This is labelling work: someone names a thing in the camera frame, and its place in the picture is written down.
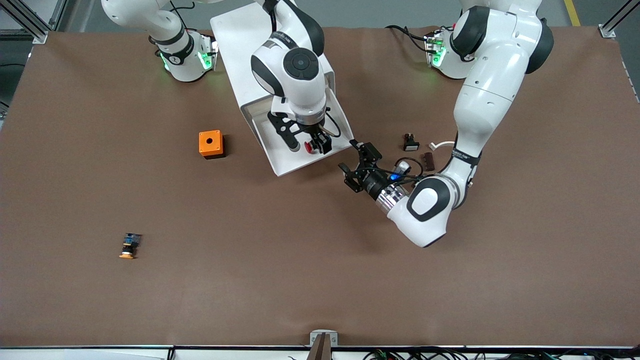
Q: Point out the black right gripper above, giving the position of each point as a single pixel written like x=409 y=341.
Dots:
x=317 y=136

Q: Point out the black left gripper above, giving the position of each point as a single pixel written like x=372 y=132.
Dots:
x=372 y=182

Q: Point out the red mushroom push button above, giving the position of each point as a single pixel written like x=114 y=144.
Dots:
x=310 y=147

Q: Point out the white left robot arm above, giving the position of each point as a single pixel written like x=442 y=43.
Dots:
x=485 y=100

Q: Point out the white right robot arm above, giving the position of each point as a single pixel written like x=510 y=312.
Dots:
x=295 y=65

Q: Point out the orange mushroom push button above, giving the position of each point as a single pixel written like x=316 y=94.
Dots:
x=131 y=242

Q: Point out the brown terminal block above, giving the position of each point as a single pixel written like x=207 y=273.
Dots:
x=428 y=162

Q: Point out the white curved plastic clamp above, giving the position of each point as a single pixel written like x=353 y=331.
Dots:
x=434 y=146

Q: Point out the orange box with hole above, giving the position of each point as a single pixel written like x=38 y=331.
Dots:
x=215 y=147

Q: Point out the black white square switch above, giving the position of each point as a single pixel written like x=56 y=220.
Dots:
x=411 y=145

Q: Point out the grey metal bracket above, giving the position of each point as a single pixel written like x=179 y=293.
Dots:
x=314 y=339

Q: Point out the aluminium frame bar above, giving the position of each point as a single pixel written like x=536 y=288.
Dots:
x=30 y=22
x=612 y=25
x=59 y=12

